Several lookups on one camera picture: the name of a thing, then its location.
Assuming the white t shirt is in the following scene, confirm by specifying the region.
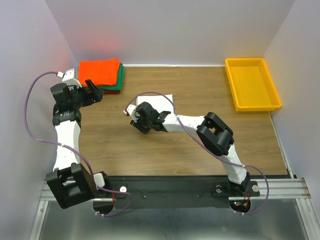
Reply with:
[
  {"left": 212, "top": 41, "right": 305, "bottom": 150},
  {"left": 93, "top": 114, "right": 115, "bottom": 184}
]
[{"left": 136, "top": 94, "right": 174, "bottom": 113}]

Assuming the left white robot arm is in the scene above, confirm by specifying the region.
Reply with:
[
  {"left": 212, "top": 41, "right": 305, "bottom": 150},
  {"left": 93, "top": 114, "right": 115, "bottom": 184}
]
[{"left": 46, "top": 79, "right": 111, "bottom": 209}]

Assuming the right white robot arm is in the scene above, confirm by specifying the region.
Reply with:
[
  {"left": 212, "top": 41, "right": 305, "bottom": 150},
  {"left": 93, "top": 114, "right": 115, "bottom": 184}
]
[{"left": 124, "top": 101, "right": 251, "bottom": 195}]

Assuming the red folded t shirt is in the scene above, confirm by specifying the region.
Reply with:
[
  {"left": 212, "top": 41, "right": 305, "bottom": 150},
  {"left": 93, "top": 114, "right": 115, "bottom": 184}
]
[{"left": 103, "top": 89, "right": 121, "bottom": 95}]

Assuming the orange folded t shirt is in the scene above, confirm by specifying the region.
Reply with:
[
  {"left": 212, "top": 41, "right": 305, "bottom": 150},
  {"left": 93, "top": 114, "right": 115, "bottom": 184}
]
[{"left": 78, "top": 58, "right": 120, "bottom": 87}]

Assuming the yellow plastic tray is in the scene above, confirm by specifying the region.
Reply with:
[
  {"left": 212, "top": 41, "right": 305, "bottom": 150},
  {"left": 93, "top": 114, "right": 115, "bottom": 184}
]
[{"left": 225, "top": 58, "right": 282, "bottom": 112}]

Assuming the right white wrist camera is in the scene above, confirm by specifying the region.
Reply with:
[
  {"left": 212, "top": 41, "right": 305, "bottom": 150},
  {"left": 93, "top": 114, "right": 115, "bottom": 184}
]
[{"left": 123, "top": 104, "right": 137, "bottom": 118}]

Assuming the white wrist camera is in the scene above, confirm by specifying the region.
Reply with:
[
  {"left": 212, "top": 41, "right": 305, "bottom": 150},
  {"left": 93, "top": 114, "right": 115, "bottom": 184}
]
[
  {"left": 123, "top": 104, "right": 137, "bottom": 118},
  {"left": 62, "top": 68, "right": 83, "bottom": 88}
]

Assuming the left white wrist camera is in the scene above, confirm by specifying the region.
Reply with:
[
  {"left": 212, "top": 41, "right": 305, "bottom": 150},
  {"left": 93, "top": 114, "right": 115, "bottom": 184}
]
[{"left": 62, "top": 68, "right": 83, "bottom": 88}]

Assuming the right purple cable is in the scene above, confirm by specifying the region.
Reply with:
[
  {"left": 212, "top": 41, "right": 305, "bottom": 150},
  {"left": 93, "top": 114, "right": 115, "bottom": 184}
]
[{"left": 124, "top": 91, "right": 270, "bottom": 216}]

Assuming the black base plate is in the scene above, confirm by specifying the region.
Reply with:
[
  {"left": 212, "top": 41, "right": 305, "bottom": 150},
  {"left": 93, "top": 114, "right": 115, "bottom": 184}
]
[{"left": 92, "top": 175, "right": 260, "bottom": 214}]

